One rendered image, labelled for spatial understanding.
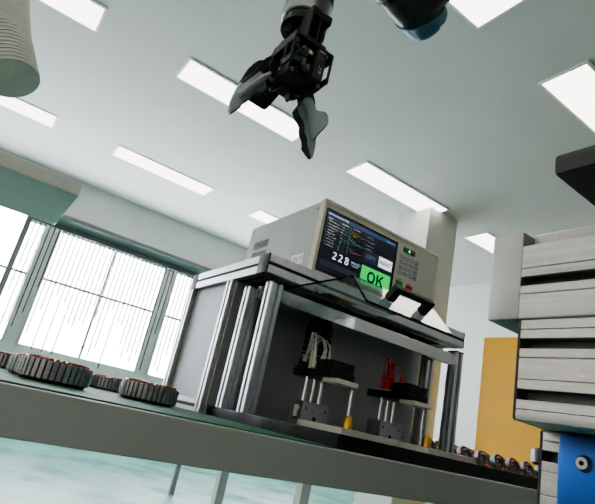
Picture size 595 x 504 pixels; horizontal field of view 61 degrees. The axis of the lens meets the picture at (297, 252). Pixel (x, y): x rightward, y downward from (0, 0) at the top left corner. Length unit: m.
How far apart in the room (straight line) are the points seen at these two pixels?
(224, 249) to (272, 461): 7.55
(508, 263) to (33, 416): 0.50
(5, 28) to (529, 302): 1.67
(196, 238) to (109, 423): 7.45
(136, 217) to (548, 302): 7.42
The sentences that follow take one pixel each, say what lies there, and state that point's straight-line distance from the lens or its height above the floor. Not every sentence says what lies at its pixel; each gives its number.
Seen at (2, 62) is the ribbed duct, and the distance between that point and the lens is 1.79.
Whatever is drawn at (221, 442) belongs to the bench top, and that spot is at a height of 0.73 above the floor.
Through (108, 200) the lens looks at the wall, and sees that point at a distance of 7.72.
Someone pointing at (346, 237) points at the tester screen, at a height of 1.24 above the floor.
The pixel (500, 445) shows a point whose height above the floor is 0.97.
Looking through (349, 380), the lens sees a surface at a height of 0.89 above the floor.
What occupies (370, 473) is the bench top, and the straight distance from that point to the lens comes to 0.81.
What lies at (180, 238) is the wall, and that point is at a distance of 7.92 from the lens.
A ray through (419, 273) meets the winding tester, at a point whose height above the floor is 1.24.
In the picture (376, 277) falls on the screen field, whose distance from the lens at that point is 1.35.
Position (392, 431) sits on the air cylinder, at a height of 0.80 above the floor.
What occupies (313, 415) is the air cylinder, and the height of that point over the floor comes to 0.80.
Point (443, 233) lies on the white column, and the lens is 5.81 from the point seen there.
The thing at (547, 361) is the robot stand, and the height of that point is 0.86.
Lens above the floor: 0.77
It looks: 19 degrees up
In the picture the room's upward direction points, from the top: 13 degrees clockwise
